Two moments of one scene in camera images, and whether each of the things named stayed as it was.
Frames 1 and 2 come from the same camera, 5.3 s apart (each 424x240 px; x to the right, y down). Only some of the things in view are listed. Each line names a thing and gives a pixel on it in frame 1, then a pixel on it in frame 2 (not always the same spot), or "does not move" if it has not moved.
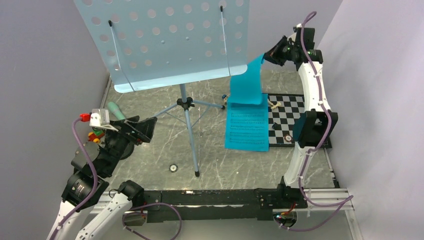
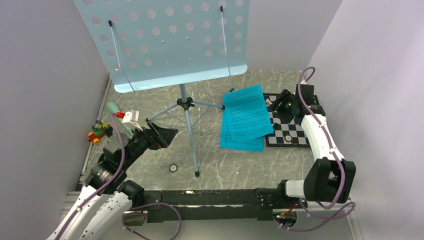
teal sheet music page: [246, 87] to [255, 144]
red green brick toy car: [95, 135] does not move
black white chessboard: [284, 111] does not move
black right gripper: [273, 55] to [284, 96]
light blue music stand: [146, 44] does not move
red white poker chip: [288, 138] does not move
